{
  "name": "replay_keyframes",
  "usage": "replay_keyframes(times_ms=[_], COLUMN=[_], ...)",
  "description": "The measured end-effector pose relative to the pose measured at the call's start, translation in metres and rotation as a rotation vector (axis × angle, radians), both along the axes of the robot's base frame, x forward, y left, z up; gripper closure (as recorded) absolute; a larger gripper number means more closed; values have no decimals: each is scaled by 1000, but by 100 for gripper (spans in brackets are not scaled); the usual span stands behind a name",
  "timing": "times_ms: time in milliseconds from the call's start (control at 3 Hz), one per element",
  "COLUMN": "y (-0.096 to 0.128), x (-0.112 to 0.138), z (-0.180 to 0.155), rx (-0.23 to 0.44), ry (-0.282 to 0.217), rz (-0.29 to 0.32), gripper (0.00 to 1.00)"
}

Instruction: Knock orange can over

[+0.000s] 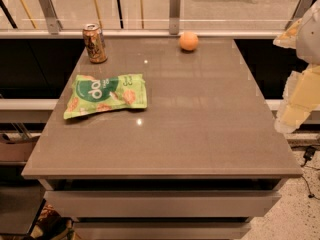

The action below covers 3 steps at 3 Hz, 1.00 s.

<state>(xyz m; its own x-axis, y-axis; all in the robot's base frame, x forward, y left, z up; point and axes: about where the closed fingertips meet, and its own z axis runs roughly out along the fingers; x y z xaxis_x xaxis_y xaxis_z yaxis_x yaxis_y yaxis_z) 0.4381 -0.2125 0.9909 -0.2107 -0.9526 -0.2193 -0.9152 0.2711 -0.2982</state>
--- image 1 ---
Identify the orange patterned soda can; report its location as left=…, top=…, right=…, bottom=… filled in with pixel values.
left=82, top=23, right=107, bottom=63

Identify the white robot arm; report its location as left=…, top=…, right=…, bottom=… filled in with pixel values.
left=273, top=0, right=320, bottom=133

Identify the grey table drawer unit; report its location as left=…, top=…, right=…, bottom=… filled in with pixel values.
left=23, top=37, right=302, bottom=240

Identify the orange ball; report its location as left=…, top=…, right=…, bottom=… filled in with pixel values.
left=179, top=32, right=199, bottom=51

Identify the green snack bag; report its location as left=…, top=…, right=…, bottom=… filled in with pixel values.
left=63, top=74, right=147, bottom=120

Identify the cardboard box at left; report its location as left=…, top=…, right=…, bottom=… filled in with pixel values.
left=0, top=134, right=39, bottom=162

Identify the black power adapter with cable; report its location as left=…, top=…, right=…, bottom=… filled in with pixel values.
left=301, top=146, right=317, bottom=199

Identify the right metal railing bracket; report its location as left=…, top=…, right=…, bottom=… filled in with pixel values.
left=286, top=0, right=313, bottom=29

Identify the metal railing bracket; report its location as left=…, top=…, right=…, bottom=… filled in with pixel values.
left=286, top=0, right=313, bottom=29
left=38, top=0, right=62, bottom=35
left=169, top=0, right=181, bottom=35

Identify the middle metal railing bracket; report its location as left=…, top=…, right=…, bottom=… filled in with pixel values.
left=169, top=0, right=181, bottom=35

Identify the left metal railing bracket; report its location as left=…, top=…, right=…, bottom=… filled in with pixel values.
left=38, top=0, right=62, bottom=35

